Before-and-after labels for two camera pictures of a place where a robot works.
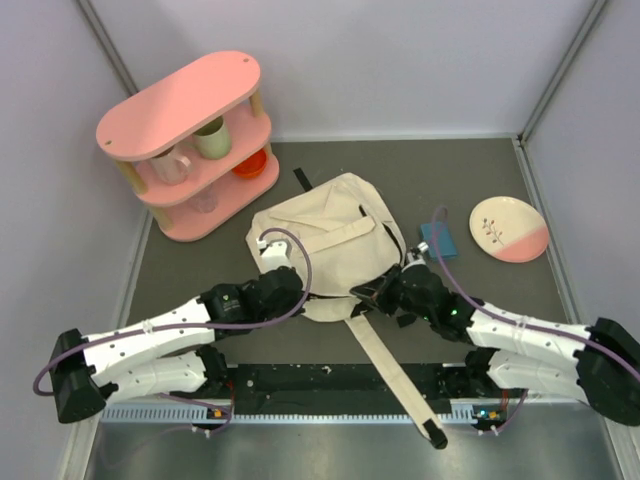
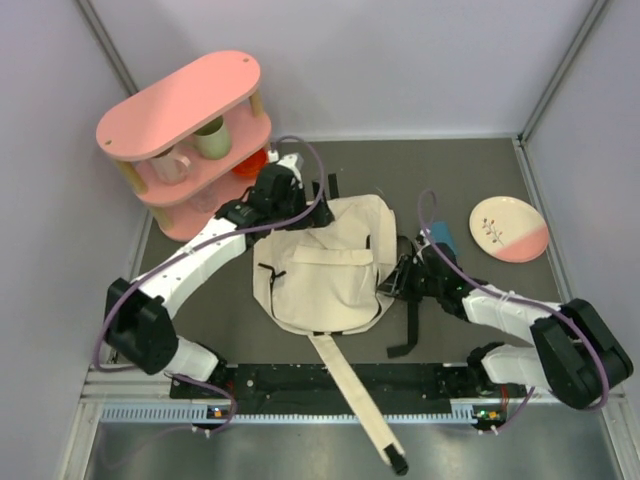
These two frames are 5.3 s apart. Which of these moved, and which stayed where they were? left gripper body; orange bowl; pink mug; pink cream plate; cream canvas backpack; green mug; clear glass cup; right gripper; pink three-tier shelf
Moved: right gripper; left gripper body; cream canvas backpack
Stayed: pink mug; pink cream plate; clear glass cup; pink three-tier shelf; orange bowl; green mug
